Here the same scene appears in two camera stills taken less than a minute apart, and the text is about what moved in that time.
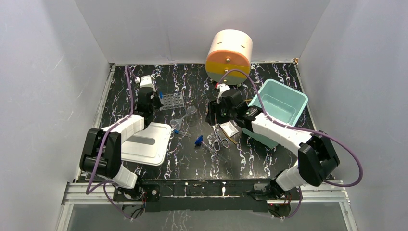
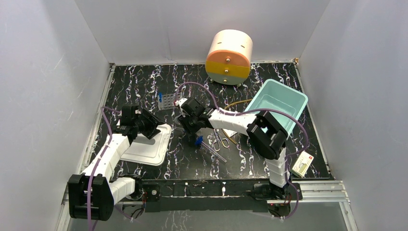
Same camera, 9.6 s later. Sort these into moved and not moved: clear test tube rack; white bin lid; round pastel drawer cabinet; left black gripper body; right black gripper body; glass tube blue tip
Moved: left black gripper body; right black gripper body
Not moved: glass tube blue tip; round pastel drawer cabinet; white bin lid; clear test tube rack
